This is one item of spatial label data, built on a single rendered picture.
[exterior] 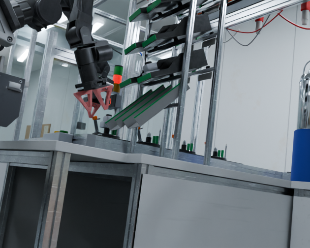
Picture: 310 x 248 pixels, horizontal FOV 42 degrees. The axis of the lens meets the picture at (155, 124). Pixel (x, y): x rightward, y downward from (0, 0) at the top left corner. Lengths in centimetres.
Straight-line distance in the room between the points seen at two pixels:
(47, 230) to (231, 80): 528
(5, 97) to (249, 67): 509
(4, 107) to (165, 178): 54
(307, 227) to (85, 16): 112
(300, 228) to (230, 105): 455
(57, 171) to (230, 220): 65
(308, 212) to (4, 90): 118
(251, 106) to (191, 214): 462
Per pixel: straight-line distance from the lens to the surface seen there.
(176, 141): 161
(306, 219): 171
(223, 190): 148
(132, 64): 311
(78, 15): 135
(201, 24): 180
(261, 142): 572
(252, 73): 608
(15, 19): 121
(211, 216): 145
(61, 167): 123
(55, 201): 123
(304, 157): 205
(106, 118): 204
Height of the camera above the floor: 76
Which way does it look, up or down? 9 degrees up
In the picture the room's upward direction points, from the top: 7 degrees clockwise
